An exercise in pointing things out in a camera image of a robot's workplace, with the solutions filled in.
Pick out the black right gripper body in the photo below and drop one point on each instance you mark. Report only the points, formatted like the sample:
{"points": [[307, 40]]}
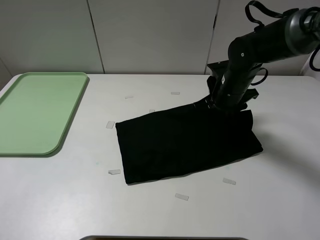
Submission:
{"points": [[229, 88]]}

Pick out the black short sleeve t-shirt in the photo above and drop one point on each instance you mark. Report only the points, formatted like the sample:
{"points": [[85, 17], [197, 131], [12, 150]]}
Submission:
{"points": [[184, 140]]}

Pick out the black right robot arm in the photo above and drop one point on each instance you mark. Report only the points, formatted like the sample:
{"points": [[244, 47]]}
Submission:
{"points": [[277, 36]]}

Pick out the light green plastic tray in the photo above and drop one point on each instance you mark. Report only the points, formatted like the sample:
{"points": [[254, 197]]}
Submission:
{"points": [[36, 111]]}

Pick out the clear tape piece lower right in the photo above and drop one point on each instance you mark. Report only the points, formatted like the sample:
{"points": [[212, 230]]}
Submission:
{"points": [[229, 181]]}

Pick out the clear tape piece left middle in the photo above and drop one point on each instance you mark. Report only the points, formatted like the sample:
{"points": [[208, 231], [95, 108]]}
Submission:
{"points": [[110, 124]]}

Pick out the clear tape piece lower centre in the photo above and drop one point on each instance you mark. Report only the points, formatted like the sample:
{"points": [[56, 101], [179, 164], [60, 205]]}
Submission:
{"points": [[182, 197]]}

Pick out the clear tape piece lower left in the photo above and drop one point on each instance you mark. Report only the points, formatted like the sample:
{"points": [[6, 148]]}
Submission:
{"points": [[114, 172]]}

